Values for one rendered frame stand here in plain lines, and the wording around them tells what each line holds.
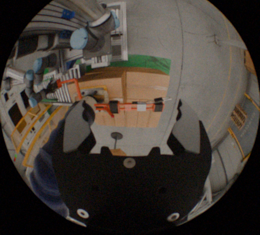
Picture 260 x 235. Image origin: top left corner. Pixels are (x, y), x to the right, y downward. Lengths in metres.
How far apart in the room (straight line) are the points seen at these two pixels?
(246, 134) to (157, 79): 8.92
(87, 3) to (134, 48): 1.41
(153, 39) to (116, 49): 0.72
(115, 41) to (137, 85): 0.82
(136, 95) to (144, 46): 0.95
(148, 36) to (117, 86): 1.25
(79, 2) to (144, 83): 1.10
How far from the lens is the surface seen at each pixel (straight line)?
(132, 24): 1.77
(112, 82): 0.73
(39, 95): 0.71
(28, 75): 0.66
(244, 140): 9.34
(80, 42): 0.44
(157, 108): 0.67
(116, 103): 0.63
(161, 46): 1.74
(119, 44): 1.45
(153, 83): 1.17
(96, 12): 0.37
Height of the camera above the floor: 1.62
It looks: 57 degrees down
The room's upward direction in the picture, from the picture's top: 177 degrees counter-clockwise
